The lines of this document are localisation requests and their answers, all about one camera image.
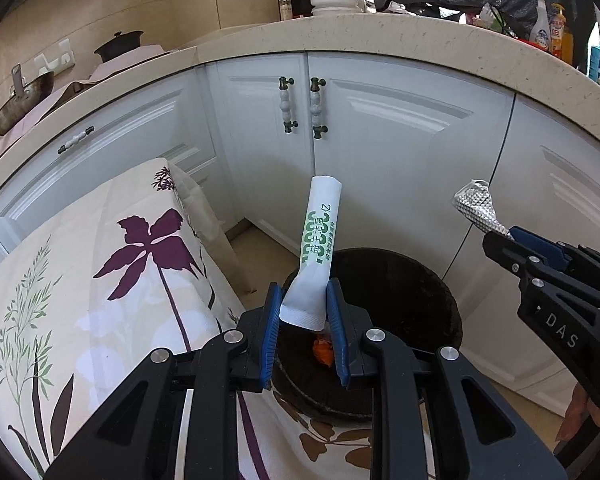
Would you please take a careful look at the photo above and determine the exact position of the dark oil bottle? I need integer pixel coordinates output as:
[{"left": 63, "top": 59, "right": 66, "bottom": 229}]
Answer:
[{"left": 277, "top": 0, "right": 292, "bottom": 21}]

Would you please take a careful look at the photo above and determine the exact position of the orange soap bottle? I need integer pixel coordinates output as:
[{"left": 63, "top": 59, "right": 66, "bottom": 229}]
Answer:
[{"left": 550, "top": 2, "right": 573, "bottom": 65}]

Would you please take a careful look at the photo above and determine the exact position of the drawer handle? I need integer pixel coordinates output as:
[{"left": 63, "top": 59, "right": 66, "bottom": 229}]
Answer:
[{"left": 57, "top": 126, "right": 95, "bottom": 155}]

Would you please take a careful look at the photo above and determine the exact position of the floral tablecloth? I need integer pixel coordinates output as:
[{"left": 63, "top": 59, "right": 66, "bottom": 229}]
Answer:
[{"left": 0, "top": 157, "right": 252, "bottom": 479}]

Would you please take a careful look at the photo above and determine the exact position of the white green-print tube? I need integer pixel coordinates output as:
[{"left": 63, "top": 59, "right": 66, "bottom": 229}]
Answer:
[{"left": 279, "top": 176, "right": 342, "bottom": 332}]

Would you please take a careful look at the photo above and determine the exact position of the steel wok pan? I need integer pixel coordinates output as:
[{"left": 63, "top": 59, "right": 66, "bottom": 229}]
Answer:
[{"left": 0, "top": 64, "right": 54, "bottom": 136}]

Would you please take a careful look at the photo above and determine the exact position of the right cabinet door handle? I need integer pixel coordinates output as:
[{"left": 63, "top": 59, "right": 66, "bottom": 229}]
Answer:
[{"left": 310, "top": 77, "right": 328, "bottom": 140}]

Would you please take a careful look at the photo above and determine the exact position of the black cooking pot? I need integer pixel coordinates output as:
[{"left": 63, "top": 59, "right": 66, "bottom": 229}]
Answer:
[{"left": 94, "top": 30, "right": 144, "bottom": 63}]

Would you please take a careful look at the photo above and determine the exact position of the left cabinet door handle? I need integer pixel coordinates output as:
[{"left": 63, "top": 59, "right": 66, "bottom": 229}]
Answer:
[{"left": 278, "top": 76, "right": 298, "bottom": 134}]

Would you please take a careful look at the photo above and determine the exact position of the white wall power strip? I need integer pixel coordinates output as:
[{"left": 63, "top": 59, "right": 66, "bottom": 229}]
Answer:
[{"left": 33, "top": 38, "right": 76, "bottom": 76}]

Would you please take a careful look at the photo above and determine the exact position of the silver foil wrapper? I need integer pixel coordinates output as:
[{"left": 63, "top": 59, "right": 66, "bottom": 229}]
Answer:
[{"left": 452, "top": 180, "right": 513, "bottom": 238}]

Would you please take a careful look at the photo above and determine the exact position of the cabinet door handle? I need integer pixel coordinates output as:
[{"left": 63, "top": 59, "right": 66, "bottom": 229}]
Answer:
[
  {"left": 310, "top": 77, "right": 328, "bottom": 140},
  {"left": 278, "top": 76, "right": 298, "bottom": 134}
]

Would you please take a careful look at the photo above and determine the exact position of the orange plastic bag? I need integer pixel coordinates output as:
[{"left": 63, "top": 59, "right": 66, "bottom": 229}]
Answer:
[{"left": 312, "top": 334, "right": 335, "bottom": 367}]

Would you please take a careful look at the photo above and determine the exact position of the white spray bottle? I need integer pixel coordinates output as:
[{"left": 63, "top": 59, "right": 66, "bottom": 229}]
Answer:
[{"left": 529, "top": 0, "right": 550, "bottom": 52}]

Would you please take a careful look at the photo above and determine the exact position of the pink stove cover cloth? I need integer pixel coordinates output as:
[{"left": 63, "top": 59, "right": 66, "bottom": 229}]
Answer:
[{"left": 0, "top": 44, "right": 166, "bottom": 158}]

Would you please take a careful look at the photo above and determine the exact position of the person's right hand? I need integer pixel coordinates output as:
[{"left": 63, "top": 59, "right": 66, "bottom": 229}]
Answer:
[{"left": 555, "top": 384, "right": 600, "bottom": 442}]

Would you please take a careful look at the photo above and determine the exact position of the black trash bin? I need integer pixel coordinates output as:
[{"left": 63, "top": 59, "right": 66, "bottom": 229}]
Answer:
[{"left": 273, "top": 247, "right": 463, "bottom": 425}]

